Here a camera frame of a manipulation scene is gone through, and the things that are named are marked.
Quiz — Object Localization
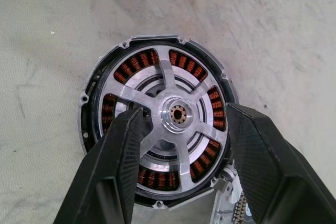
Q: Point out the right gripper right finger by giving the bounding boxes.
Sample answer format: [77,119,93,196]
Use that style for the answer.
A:
[225,102,336,224]

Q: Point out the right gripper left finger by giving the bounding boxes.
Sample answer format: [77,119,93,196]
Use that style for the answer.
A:
[54,106,153,224]

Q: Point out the motor stator housing copper coils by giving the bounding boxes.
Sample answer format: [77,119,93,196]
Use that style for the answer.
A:
[78,34,253,224]

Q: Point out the grey spoked motor rotor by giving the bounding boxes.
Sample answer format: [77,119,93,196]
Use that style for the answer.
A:
[90,40,233,204]

